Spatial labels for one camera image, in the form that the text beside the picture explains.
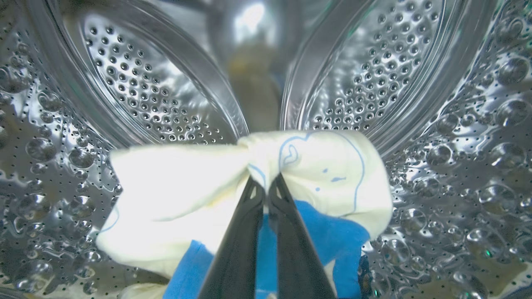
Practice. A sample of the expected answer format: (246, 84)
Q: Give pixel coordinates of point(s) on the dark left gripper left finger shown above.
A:
(237, 257)

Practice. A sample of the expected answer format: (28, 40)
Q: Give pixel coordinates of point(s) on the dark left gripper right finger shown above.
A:
(297, 257)

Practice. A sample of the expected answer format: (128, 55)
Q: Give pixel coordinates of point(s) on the cream garment with blue print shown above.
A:
(178, 195)
(141, 291)

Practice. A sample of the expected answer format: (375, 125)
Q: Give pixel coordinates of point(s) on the white front-load washing machine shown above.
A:
(133, 83)

